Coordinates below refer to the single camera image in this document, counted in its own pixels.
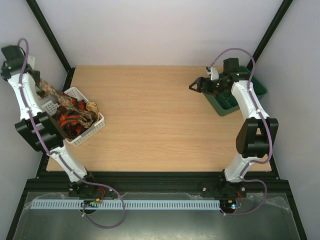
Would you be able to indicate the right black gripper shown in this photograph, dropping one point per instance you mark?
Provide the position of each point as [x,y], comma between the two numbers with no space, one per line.
[204,85]

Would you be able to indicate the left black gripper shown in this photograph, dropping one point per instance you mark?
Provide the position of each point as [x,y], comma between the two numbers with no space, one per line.
[38,78]

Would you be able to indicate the floral patterned tie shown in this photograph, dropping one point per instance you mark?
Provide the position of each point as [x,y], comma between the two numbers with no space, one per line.
[46,89]

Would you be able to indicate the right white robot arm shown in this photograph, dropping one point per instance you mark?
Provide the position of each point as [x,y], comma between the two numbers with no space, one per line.
[257,134]

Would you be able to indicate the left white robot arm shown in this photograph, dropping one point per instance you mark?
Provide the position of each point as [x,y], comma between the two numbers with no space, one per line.
[36,126]

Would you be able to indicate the green divided organizer tray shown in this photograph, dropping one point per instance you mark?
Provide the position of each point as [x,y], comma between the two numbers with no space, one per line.
[225,103]

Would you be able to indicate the white perforated plastic basket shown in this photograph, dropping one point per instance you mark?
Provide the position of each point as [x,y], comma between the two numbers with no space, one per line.
[51,106]

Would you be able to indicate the orange navy striped tie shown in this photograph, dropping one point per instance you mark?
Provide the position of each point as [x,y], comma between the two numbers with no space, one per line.
[67,118]

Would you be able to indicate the brown tan patterned tie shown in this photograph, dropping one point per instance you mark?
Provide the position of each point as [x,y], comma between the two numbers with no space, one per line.
[92,107]

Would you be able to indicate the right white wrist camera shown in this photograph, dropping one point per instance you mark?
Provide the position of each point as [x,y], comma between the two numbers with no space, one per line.
[212,73]

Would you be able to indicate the left black frame post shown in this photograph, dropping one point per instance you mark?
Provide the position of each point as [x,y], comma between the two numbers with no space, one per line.
[43,23]

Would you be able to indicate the black frame post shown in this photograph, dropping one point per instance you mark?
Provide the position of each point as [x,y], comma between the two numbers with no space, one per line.
[276,20]
[43,23]

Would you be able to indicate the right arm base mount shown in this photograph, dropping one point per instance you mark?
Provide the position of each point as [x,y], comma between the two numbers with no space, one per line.
[222,190]

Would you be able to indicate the black aluminium frame rail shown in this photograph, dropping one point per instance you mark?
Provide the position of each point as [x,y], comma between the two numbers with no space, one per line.
[159,182]

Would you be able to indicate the right black frame post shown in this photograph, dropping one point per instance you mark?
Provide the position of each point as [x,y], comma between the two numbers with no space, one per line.
[276,20]

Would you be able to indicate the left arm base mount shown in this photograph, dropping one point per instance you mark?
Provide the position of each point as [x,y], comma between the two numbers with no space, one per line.
[84,191]

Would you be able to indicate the white slotted cable duct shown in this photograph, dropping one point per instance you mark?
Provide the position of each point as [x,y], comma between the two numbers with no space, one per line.
[73,204]

